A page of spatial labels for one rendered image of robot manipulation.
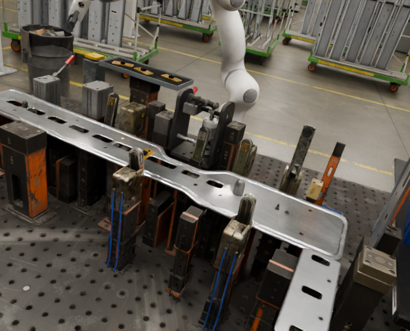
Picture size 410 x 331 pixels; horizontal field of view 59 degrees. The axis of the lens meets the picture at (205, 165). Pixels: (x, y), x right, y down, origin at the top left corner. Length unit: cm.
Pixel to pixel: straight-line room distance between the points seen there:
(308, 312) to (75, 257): 75
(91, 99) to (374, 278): 110
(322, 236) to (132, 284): 58
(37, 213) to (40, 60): 272
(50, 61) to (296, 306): 350
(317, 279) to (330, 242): 16
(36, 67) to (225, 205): 323
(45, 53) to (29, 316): 309
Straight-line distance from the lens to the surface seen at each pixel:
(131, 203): 108
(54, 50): 393
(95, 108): 145
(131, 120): 136
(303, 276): 92
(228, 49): 152
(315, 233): 106
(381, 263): 97
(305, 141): 116
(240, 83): 155
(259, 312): 104
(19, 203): 144
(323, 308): 87
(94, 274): 122
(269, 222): 103
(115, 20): 551
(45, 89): 163
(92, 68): 166
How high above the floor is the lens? 159
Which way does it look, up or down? 29 degrees down
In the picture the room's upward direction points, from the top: 12 degrees clockwise
